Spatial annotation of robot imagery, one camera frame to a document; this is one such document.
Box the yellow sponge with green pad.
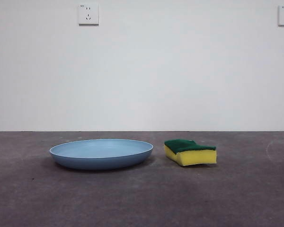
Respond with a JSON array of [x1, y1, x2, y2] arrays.
[[164, 139, 217, 167]]

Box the light blue round plate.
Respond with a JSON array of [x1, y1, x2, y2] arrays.
[[49, 138, 154, 171]]

